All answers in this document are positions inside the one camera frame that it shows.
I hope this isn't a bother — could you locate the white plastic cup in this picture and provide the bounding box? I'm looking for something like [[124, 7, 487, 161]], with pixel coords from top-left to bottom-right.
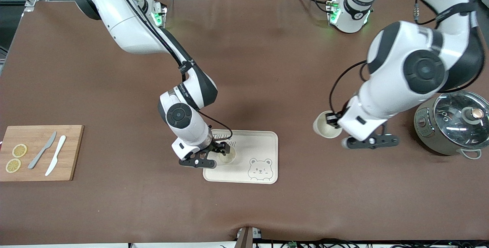
[[313, 111, 343, 139], [217, 145, 236, 165]]

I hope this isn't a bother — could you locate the cream tray with bear print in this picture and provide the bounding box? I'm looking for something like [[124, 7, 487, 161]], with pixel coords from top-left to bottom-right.
[[202, 129, 279, 185]]

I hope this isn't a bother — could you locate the brown table cover mat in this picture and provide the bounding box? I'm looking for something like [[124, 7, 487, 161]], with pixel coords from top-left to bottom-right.
[[0, 0, 489, 245]]

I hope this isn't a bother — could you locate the grey-green electric cooking pot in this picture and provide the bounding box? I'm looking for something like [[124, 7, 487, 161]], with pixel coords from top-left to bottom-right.
[[414, 91, 489, 160]]

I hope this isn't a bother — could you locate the metal table clamp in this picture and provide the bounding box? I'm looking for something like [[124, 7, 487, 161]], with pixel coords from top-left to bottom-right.
[[236, 226, 262, 248]]

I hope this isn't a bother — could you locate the glass pot lid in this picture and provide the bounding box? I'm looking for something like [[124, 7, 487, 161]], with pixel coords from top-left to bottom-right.
[[433, 91, 489, 149]]

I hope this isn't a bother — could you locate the wooden cutting board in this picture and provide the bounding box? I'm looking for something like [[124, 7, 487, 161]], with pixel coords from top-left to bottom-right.
[[0, 125, 84, 182]]

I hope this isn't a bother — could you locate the white plastic knife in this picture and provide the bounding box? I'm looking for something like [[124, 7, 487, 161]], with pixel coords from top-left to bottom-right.
[[45, 135, 67, 177]]

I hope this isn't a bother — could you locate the grey plastic knife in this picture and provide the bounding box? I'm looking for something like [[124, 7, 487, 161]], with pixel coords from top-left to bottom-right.
[[28, 131, 58, 170]]

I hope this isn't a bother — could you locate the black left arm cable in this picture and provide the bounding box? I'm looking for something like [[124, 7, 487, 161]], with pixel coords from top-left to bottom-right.
[[329, 0, 476, 115]]

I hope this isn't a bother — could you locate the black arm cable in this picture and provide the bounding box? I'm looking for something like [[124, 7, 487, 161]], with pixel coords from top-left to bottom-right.
[[111, 0, 233, 143], [329, 0, 476, 115]]

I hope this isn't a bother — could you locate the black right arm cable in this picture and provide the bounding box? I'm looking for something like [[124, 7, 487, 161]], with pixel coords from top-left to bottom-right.
[[111, 0, 233, 143]]

